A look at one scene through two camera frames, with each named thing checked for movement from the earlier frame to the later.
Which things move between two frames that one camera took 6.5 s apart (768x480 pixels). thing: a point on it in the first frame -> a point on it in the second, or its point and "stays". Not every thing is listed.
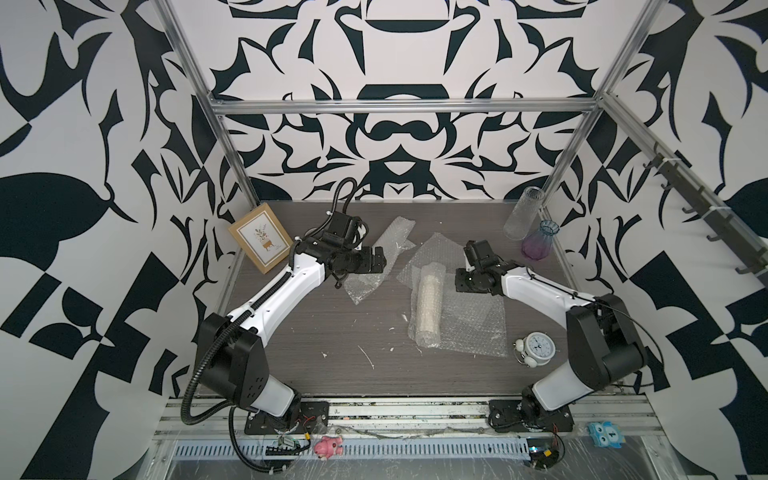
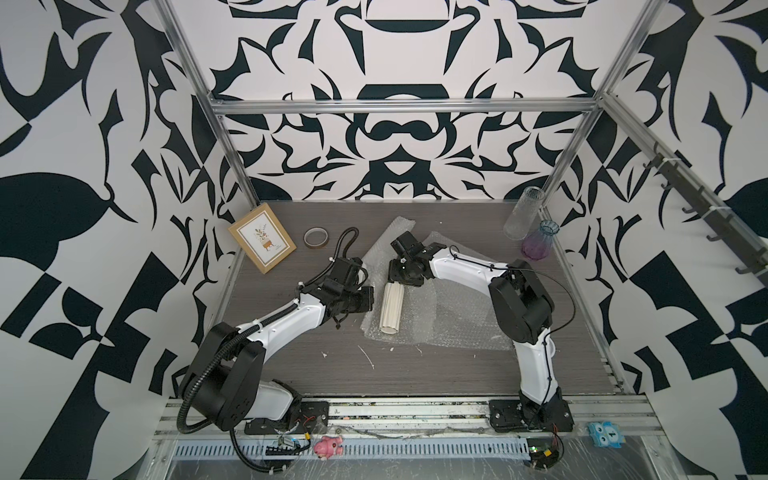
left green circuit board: [288, 446] stays
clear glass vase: [522, 215] stays
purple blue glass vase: [538, 245] stays
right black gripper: [460, 280] -> [392, 273]
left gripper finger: [371, 263] -> [364, 299]
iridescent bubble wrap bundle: [471, 322] stays
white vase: [430, 312] -> [392, 308]
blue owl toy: [606, 433] stays
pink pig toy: [328, 446] stays
